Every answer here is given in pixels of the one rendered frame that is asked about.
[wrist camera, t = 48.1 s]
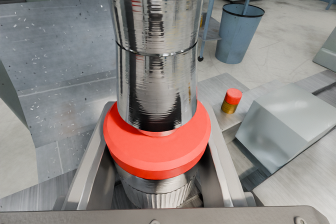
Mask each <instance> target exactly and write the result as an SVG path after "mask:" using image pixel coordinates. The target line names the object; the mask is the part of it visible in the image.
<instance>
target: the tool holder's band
mask: <svg viewBox="0 0 336 224"><path fill-rule="evenodd" d="M210 134H211V120H210V117H209V114H208V112H207V110H206V109H205V107H204V106H203V104H202V103H201V102H200V101H199V100H197V110H196V112H195V114H194V116H193V117H192V118H191V120H190V121H188V122H187V123H186V124H184V125H183V126H181V127H180V128H179V129H178V130H177V131H175V132H174V133H172V134H169V135H166V136H158V137H155V136H149V135H146V134H143V133H141V132H140V131H138V130H137V129H136V128H135V127H133V126H131V125H129V124H128V123H127V122H125V121H124V120H123V119H122V117H121V116H120V114H119V112H118V108H117V101H116V102H115V103H114V104H113V105H112V106H111V107H110V109H109V110H108V112H107V114H106V116H105V119H104V123H103V135H104V139H105V142H106V144H107V147H108V149H109V152H110V154H111V156H112V158H113V159H114V161H115V162H116V163H117V164H118V165H119V166H120V167H121V168H122V169H124V170H125V171H127V172H128V173H130V174H132V175H134V176H137V177H140V178H144V179H150V180H163V179H169V178H173V177H176V176H178V175H181V174H183V173H185V172H186V171H188V170H189V169H191V168H192V167H193V166H194V165H195V164H196V163H197V162H198V161H199V160H200V159H201V157H202V155H203V154H204V152H205V149H206V147H207V144H208V141H209V138H210Z"/></svg>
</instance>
